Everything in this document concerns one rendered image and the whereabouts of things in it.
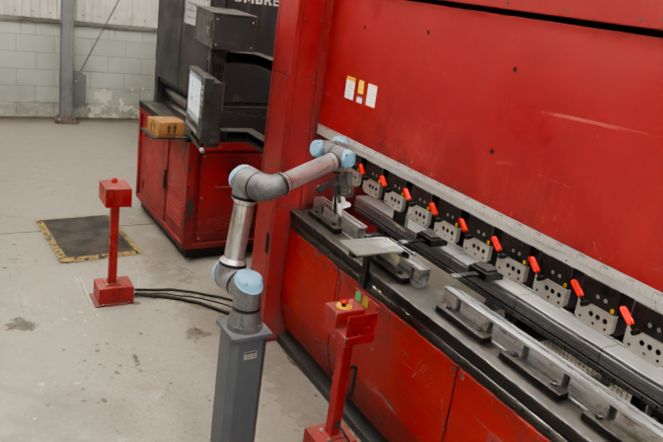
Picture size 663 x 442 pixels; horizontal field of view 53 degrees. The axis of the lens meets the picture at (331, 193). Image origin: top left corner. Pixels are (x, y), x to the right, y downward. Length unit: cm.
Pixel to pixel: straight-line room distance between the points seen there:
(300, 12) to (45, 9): 607
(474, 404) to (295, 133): 182
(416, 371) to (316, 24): 190
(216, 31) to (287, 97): 52
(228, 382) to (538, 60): 175
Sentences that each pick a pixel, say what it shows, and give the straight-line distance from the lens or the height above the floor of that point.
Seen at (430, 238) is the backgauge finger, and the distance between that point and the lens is 340.
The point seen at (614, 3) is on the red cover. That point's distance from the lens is 240.
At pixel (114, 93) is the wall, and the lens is 976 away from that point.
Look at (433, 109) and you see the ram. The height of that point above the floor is 170.
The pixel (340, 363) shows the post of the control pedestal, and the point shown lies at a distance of 317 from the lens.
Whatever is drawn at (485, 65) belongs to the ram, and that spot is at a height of 194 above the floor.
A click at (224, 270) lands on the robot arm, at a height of 99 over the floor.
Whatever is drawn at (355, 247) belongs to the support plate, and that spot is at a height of 100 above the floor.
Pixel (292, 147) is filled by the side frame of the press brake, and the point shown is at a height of 126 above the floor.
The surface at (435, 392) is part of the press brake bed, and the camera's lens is 300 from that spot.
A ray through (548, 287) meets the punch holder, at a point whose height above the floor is 122.
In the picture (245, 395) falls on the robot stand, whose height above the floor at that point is 50.
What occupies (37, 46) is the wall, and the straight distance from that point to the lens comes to 949.
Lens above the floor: 216
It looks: 17 degrees down
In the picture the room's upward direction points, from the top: 8 degrees clockwise
